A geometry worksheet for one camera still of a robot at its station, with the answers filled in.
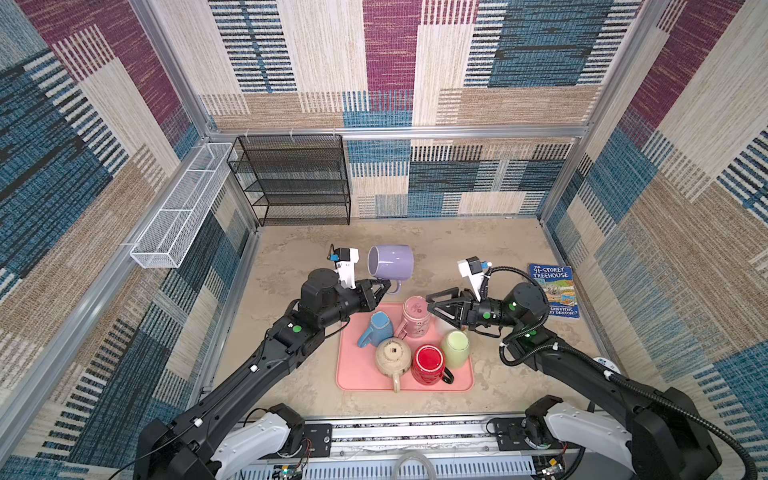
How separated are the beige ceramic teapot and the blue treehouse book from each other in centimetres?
48

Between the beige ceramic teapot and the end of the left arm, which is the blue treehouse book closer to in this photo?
the beige ceramic teapot

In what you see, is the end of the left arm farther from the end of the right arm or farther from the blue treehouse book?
the blue treehouse book

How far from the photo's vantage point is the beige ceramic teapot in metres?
0.79

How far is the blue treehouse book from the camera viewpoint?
3.06ft
